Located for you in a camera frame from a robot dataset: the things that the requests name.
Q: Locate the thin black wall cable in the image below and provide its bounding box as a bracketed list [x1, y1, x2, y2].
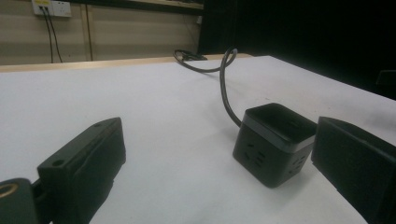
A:
[45, 7, 64, 63]
[39, 6, 54, 64]

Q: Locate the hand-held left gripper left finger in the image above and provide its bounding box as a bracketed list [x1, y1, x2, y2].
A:
[36, 117, 127, 224]

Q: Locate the white wall outlet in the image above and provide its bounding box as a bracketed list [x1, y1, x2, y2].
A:
[31, 0, 73, 19]

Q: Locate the black power socket cable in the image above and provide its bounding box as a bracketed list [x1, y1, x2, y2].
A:
[173, 47, 244, 129]

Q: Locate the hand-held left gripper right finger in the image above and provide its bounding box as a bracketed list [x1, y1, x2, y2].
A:
[310, 116, 396, 224]

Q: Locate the black cube power socket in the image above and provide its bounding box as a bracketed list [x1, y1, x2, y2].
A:
[232, 102, 318, 189]

